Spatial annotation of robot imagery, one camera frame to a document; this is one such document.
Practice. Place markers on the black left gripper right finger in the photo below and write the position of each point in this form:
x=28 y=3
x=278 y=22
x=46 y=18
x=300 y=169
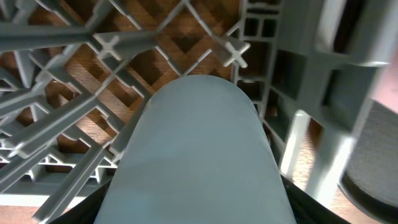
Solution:
x=308 y=210

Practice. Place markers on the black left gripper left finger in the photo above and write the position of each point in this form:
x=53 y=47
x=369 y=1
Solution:
x=86 y=211

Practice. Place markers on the blue cup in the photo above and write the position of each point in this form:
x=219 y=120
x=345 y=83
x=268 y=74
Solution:
x=199 y=154

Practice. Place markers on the grey plastic dishwasher rack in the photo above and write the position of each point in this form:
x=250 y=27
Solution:
x=74 y=73

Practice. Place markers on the round black tray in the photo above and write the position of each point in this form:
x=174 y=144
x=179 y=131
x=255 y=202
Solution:
x=370 y=178

